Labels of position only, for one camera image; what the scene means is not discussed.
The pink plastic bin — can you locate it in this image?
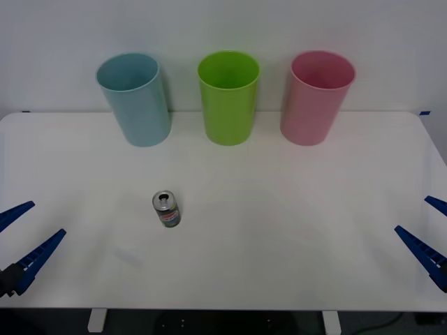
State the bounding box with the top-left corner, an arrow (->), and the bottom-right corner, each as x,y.
279,50 -> 357,147

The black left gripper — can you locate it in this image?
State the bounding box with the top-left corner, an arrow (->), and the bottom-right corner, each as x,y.
0,200 -> 67,299

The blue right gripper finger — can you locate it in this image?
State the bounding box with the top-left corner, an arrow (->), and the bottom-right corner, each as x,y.
424,195 -> 447,217
394,225 -> 447,294

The black floor cable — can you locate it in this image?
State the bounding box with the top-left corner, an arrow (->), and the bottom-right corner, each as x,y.
344,311 -> 403,332

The white table leg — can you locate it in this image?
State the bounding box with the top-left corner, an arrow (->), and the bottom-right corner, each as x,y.
87,308 -> 107,333
321,310 -> 342,335

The pale blue plastic bin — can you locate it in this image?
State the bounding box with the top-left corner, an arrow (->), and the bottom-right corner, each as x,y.
96,52 -> 173,148

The dark drink can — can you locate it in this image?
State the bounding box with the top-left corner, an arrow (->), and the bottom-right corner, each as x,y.
152,190 -> 182,229

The green plastic bin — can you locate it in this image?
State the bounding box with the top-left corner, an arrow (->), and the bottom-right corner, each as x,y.
197,50 -> 261,147

